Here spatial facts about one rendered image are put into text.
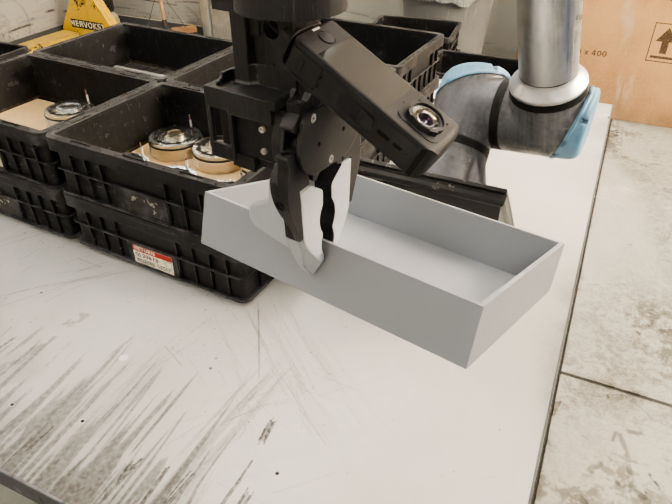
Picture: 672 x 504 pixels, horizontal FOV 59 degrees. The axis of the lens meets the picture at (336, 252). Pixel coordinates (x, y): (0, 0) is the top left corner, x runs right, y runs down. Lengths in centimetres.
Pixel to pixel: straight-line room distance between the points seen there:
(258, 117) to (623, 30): 345
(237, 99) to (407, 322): 20
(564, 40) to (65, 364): 85
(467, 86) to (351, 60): 66
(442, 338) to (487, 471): 40
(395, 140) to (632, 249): 228
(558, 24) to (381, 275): 54
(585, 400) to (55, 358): 144
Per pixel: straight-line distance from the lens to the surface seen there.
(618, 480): 177
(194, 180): 90
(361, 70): 38
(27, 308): 111
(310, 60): 38
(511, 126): 100
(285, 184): 39
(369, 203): 67
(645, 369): 208
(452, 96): 103
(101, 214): 111
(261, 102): 39
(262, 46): 41
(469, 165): 99
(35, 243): 128
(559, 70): 94
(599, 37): 378
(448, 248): 63
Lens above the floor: 135
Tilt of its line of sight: 36 degrees down
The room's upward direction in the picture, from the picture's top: straight up
